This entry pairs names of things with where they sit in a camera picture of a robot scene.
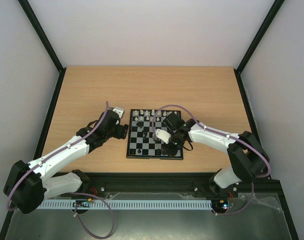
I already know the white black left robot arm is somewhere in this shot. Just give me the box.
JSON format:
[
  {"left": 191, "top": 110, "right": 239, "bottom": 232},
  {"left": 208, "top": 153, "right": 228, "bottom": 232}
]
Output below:
[{"left": 3, "top": 107, "right": 128, "bottom": 214}]

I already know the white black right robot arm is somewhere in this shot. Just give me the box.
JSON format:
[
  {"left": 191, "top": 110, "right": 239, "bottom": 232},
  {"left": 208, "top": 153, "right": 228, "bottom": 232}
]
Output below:
[{"left": 155, "top": 113, "right": 271, "bottom": 196}]

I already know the black white chess board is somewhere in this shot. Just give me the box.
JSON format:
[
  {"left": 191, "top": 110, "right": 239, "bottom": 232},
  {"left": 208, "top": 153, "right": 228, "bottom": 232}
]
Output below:
[{"left": 126, "top": 109, "right": 183, "bottom": 160}]

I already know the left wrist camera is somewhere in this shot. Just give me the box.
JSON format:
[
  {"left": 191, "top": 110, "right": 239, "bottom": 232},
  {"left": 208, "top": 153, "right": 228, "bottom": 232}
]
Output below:
[{"left": 112, "top": 107, "right": 125, "bottom": 119}]

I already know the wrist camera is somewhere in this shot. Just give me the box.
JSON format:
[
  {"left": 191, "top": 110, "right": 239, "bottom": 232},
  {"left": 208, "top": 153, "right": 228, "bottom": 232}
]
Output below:
[
  {"left": 112, "top": 107, "right": 125, "bottom": 119},
  {"left": 153, "top": 129, "right": 171, "bottom": 144}
]

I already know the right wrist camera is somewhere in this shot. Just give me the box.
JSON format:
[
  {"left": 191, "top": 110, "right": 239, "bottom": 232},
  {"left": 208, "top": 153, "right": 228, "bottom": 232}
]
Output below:
[{"left": 153, "top": 129, "right": 171, "bottom": 144}]

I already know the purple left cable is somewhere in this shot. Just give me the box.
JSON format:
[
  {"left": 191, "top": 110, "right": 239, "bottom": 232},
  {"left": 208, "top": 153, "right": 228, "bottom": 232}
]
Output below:
[{"left": 5, "top": 101, "right": 115, "bottom": 238}]

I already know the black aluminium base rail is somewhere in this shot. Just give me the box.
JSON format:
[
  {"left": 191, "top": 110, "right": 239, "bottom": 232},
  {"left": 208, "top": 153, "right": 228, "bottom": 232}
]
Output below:
[{"left": 80, "top": 172, "right": 284, "bottom": 199}]

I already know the light blue cable duct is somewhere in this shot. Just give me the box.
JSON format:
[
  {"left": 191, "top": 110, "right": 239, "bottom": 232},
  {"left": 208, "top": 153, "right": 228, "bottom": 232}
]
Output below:
[{"left": 38, "top": 199, "right": 212, "bottom": 210}]

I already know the black frame post left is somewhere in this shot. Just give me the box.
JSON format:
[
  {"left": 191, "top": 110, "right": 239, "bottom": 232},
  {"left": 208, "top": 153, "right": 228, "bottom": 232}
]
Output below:
[{"left": 18, "top": 0, "right": 66, "bottom": 73}]

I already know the black frame post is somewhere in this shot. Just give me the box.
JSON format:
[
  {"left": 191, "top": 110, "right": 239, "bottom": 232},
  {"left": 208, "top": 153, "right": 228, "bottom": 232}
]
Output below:
[
  {"left": 18, "top": 0, "right": 66, "bottom": 73},
  {"left": 235, "top": 0, "right": 286, "bottom": 75}
]

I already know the black frame post right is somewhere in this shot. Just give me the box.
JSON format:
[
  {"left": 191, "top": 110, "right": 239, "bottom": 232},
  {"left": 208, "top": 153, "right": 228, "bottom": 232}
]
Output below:
[{"left": 235, "top": 0, "right": 286, "bottom": 75}]

